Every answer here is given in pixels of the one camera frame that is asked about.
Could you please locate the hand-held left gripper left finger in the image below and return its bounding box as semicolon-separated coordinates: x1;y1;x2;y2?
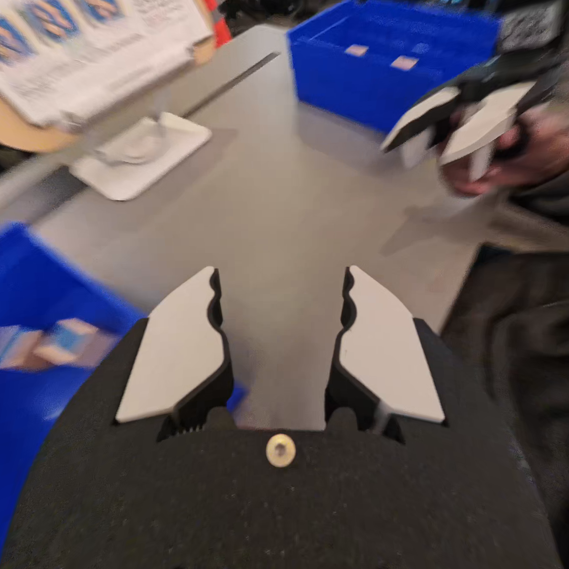
115;266;234;438

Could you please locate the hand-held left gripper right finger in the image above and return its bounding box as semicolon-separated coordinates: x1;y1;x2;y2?
325;265;446;438

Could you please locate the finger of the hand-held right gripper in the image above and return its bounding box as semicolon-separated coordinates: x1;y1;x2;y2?
381;87;461;169
438;81;537;181

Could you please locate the blue plastic bin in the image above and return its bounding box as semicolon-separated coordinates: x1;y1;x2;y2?
287;0;503;134
0;222;247;549

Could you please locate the grey desk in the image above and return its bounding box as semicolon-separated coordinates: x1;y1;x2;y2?
0;24;503;432

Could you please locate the person's right hand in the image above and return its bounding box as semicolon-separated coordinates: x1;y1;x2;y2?
445;104;569;198

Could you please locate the grey hooded sweatshirt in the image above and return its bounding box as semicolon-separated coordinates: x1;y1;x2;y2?
442;249;569;569

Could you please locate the white document stand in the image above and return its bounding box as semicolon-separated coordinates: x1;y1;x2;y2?
0;0;218;202

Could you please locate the printed instruction sheet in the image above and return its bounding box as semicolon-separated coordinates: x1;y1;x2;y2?
0;0;214;127

